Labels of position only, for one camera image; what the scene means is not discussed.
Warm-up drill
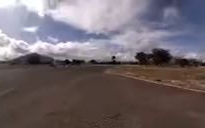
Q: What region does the row of distant trees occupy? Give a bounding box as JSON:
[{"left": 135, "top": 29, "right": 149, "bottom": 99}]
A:
[{"left": 62, "top": 58, "right": 138, "bottom": 66}]

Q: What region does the group of dark trees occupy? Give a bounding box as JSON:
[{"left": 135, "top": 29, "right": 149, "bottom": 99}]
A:
[{"left": 134, "top": 48, "right": 205, "bottom": 68}]

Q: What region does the dark distant hill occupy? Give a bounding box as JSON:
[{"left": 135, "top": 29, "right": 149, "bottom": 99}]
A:
[{"left": 8, "top": 52, "right": 56, "bottom": 66}]

